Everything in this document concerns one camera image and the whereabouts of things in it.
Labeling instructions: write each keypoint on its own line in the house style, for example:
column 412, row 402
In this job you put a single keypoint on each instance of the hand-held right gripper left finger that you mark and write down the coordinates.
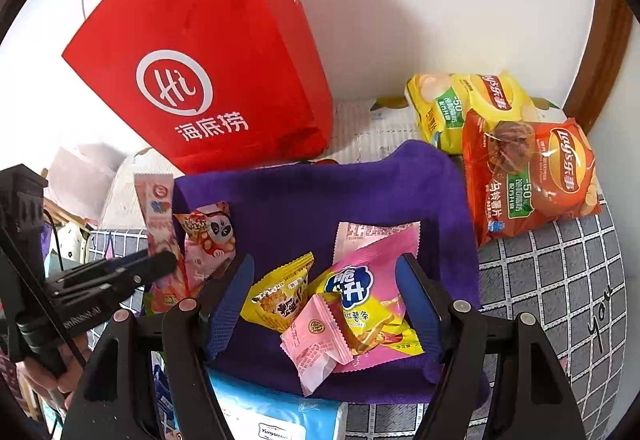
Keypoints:
column 230, row 310

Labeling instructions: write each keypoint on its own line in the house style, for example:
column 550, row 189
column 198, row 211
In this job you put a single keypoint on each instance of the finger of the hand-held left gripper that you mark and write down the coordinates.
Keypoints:
column 95, row 287
column 155, row 265

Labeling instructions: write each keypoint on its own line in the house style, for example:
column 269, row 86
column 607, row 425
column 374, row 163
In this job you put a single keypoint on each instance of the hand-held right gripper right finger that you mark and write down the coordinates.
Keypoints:
column 417, row 310

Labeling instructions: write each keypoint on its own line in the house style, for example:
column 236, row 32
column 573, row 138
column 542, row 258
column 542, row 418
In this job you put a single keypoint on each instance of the large pink yellow snack packet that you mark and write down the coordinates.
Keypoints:
column 380, row 290

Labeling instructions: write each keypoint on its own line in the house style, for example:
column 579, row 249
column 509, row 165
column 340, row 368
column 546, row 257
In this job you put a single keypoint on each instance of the long red white snack packet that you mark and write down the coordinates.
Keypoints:
column 157, row 220

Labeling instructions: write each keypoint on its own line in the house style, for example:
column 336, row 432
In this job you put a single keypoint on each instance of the small yellow snack packet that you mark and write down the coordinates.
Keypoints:
column 277, row 292

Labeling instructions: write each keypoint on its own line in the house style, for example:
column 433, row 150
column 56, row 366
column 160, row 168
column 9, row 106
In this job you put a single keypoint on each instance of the pink cartoon snack packet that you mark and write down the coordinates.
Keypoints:
column 210, row 240

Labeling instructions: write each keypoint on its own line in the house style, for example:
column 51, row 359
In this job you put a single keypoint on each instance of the pale pink snack packet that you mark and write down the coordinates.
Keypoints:
column 370, row 237

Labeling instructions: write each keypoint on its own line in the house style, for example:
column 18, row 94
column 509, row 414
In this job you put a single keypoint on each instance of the small pink pastry packet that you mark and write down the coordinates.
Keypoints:
column 315, row 340

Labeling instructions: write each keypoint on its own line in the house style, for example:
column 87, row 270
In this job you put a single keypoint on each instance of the person's left hand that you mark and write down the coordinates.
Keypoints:
column 40, row 380

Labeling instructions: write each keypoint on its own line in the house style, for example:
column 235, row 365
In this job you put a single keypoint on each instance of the white plastic bag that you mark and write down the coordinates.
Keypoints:
column 85, row 174

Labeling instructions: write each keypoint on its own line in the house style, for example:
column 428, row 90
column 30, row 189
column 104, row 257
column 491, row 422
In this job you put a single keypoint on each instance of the blue tissue pack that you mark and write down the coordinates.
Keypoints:
column 280, row 412

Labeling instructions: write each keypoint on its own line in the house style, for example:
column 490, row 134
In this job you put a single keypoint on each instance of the purple towel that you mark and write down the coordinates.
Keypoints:
column 310, row 200

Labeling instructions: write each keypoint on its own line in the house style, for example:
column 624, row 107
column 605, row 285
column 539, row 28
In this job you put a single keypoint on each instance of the orange potato chips bag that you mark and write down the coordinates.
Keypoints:
column 530, row 180

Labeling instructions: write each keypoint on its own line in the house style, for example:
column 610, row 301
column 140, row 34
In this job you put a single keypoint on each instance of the yellow potato chips bag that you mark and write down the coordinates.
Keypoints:
column 460, row 109

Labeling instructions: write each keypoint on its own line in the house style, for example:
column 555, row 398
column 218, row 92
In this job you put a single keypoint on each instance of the red paper bag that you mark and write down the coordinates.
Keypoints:
column 210, row 44

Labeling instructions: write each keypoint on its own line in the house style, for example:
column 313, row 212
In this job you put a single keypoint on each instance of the brown wooden door frame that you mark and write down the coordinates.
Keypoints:
column 600, row 59

